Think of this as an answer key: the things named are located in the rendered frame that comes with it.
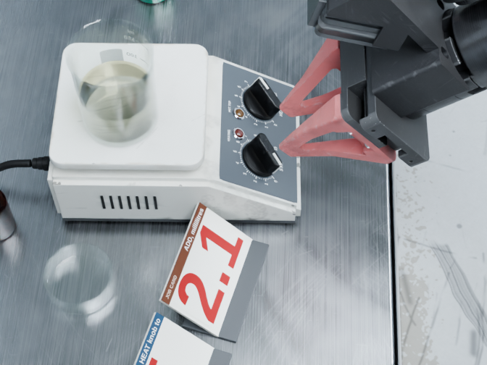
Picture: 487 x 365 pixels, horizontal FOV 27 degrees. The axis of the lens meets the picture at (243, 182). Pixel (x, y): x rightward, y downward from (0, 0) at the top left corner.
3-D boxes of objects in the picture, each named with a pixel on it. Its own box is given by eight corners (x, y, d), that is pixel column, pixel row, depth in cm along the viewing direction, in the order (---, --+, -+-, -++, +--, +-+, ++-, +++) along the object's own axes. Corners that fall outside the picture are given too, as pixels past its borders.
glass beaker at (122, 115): (64, 125, 80) (46, 56, 72) (118, 74, 82) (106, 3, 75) (130, 171, 77) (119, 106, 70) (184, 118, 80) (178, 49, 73)
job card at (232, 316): (269, 246, 83) (270, 221, 80) (236, 343, 79) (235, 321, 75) (198, 227, 84) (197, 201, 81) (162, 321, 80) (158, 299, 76)
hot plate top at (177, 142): (209, 50, 84) (209, 43, 83) (204, 171, 78) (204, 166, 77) (64, 48, 84) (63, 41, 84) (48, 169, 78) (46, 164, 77)
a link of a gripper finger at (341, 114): (253, 156, 70) (366, 106, 65) (256, 74, 74) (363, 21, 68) (312, 196, 74) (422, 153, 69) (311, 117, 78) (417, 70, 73)
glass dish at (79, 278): (129, 291, 81) (126, 279, 79) (70, 329, 80) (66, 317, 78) (92, 242, 84) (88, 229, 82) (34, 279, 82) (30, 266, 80)
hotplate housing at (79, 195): (297, 102, 91) (301, 45, 84) (299, 229, 84) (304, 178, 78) (51, 99, 91) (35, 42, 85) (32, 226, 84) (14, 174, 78)
